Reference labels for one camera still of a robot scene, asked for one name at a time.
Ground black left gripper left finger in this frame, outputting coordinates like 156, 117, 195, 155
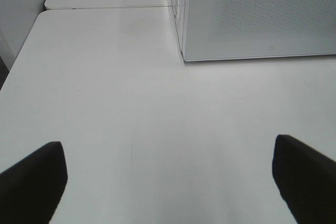
1, 142, 68, 223

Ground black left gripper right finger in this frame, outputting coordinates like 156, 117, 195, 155
272, 135, 335, 223

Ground white microwave door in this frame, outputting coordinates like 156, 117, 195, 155
182, 0, 336, 62

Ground white microwave oven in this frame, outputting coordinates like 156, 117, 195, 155
169, 0, 336, 62

